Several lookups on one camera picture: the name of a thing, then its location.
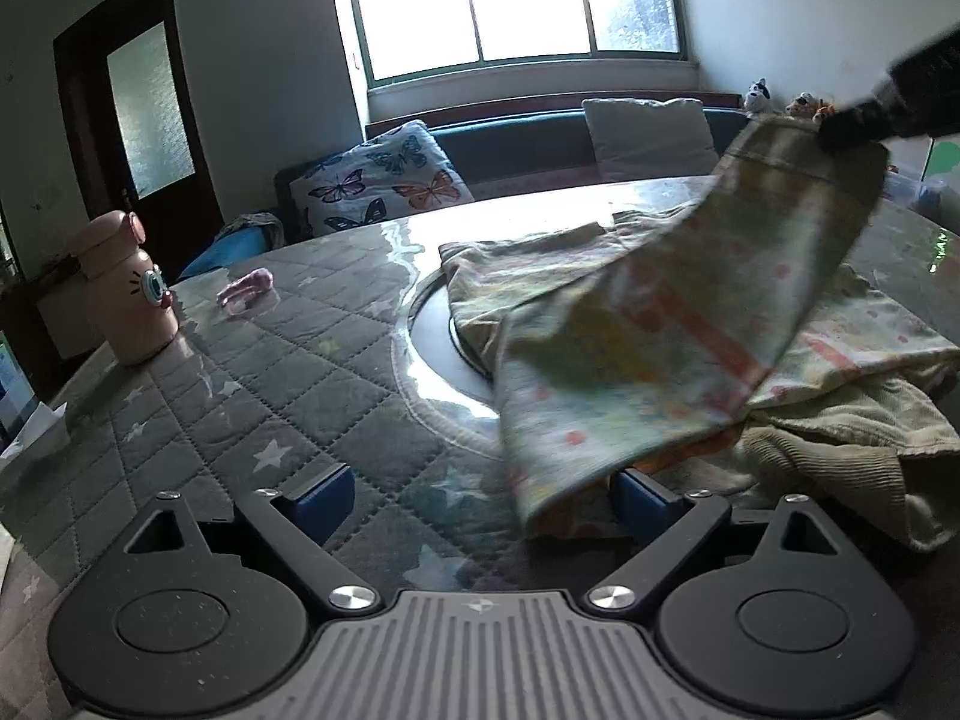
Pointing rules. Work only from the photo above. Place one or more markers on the clear plastic storage box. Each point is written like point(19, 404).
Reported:
point(919, 180)

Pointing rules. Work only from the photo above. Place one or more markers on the pink cartoon water bottle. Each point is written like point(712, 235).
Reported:
point(127, 292)

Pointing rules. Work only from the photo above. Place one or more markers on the plain white pillow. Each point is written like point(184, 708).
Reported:
point(649, 139)

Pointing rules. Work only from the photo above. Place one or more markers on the green framed window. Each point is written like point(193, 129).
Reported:
point(517, 0)

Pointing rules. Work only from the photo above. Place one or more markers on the yellow printed lined garment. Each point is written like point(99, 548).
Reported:
point(660, 330)

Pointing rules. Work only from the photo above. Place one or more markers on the black and white plush cow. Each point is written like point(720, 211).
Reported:
point(757, 97)

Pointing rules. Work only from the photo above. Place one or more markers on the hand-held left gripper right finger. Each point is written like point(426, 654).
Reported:
point(649, 502)

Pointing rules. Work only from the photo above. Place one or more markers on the dark wooden glass door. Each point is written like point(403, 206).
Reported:
point(90, 112)

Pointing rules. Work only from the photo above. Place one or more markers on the round metal table basin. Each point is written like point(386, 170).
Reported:
point(435, 360)

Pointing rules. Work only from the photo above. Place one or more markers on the white and blue carton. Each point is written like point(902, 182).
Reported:
point(13, 390)

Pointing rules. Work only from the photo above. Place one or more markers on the butterfly print pillow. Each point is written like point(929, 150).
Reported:
point(375, 187)

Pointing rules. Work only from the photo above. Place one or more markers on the blue cushion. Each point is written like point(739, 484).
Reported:
point(225, 255)

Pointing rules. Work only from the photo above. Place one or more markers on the pink hair clip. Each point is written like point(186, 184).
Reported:
point(246, 289)

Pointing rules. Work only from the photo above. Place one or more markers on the blue bench sofa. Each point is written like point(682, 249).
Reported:
point(525, 146)

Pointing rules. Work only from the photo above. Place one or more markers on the grey crumpled cloth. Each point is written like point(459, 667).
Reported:
point(251, 223)

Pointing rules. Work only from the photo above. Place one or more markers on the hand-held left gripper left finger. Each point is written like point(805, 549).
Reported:
point(324, 499)

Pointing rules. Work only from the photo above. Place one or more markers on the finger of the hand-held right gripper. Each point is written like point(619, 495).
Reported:
point(851, 129)

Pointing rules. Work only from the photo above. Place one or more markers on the white crumpled tissue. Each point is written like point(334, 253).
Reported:
point(34, 435)

